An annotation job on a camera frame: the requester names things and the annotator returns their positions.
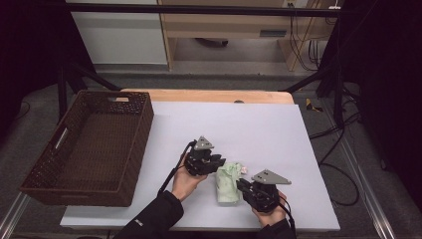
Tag hanging desk cables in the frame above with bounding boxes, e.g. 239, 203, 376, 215
288, 14, 321, 73

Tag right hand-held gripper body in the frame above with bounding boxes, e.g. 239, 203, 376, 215
243, 168, 293, 214

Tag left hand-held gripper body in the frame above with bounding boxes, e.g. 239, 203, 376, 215
183, 135, 218, 177

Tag black horizontal frame bar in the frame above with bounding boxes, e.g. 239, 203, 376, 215
64, 2, 346, 18

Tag black floor cables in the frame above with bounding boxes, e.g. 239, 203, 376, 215
308, 83, 362, 207

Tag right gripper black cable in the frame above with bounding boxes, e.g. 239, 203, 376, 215
278, 195, 298, 235

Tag yellow black tape piece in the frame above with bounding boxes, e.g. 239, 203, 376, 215
305, 98, 324, 114

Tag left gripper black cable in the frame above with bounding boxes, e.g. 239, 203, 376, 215
157, 139, 197, 197

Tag white table cover sheet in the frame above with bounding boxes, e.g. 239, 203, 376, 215
60, 101, 341, 232

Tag brown woven basket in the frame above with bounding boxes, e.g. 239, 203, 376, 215
18, 89, 155, 207

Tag person's left hand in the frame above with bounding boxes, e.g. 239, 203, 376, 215
171, 155, 208, 202

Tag light wooden desk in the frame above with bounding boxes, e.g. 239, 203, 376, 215
157, 0, 342, 73

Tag light green baby shirt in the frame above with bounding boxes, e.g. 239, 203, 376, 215
215, 161, 248, 204

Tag aluminium rail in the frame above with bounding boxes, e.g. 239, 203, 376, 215
0, 192, 31, 239
341, 137, 397, 239

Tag black metal stand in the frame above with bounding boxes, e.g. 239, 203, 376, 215
56, 59, 122, 122
280, 13, 346, 128

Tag black curtain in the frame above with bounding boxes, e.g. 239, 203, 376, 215
0, 0, 98, 140
341, 0, 422, 207

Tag white cabinet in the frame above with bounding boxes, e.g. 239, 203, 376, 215
65, 0, 168, 66

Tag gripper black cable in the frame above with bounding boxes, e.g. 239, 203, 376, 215
157, 139, 197, 197
278, 195, 298, 235

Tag person's right hand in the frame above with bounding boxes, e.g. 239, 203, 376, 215
252, 192, 288, 228

